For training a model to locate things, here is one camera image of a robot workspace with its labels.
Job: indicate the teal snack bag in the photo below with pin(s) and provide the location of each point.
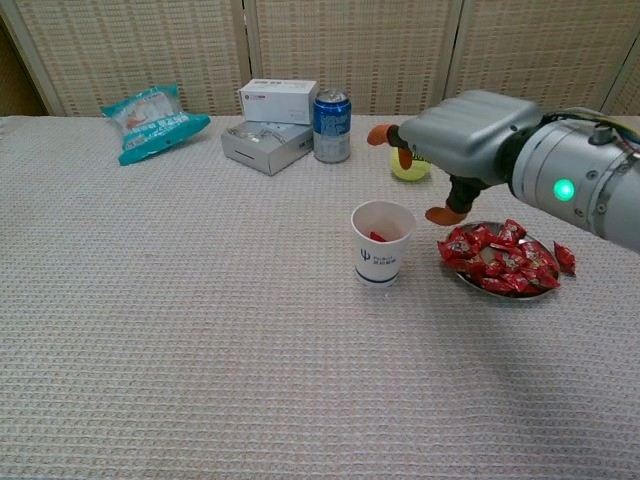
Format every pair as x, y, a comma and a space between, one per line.
155, 125

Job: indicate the yellow tennis ball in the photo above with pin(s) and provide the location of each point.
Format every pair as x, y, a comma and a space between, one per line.
417, 173

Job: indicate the brown wooden panel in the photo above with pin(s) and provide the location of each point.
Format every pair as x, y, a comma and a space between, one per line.
17, 85

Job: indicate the red candy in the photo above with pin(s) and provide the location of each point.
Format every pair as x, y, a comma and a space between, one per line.
470, 267
512, 232
500, 286
378, 235
515, 260
482, 235
540, 278
457, 248
565, 257

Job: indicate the woven bamboo screen panel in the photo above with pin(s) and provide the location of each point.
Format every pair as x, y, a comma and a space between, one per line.
540, 50
627, 85
140, 50
360, 45

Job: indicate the grey flat box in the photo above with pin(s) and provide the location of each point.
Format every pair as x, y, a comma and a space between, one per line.
265, 147

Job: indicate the white cardboard box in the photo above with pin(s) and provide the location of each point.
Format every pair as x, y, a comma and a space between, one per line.
277, 100

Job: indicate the silver orange-tipped right robot hand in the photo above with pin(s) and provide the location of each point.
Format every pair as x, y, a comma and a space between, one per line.
465, 135

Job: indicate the white paper cup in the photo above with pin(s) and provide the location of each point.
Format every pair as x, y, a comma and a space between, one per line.
380, 265

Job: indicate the beige woven fringed tablecloth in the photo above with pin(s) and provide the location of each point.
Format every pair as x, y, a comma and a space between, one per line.
200, 325

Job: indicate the bowl of red candies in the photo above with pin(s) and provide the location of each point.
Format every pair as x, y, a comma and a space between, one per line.
470, 283

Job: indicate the blue drink can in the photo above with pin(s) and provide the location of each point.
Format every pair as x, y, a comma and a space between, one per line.
331, 130

